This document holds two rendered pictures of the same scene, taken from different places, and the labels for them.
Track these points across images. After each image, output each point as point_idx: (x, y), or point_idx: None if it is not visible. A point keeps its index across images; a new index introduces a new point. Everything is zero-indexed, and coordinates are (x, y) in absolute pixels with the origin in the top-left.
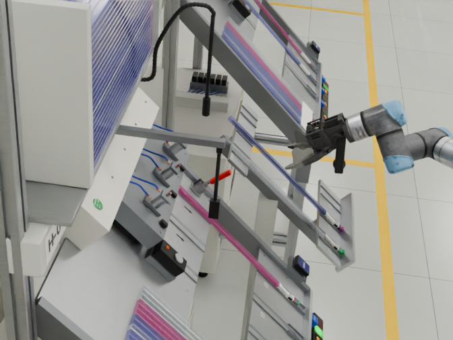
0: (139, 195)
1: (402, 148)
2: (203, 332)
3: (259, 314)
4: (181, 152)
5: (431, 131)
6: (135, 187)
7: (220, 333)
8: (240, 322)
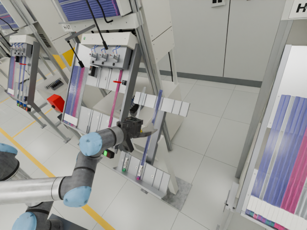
0: (97, 51)
1: (80, 151)
2: (202, 184)
3: (97, 116)
4: (120, 63)
5: (75, 180)
6: (98, 49)
7: (200, 190)
8: (206, 202)
